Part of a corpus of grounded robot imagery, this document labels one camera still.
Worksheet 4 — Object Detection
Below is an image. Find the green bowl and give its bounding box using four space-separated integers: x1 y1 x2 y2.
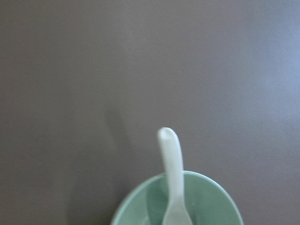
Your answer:
110 171 244 225

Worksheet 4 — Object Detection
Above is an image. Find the white ceramic spoon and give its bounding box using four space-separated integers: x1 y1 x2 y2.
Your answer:
157 127 192 225

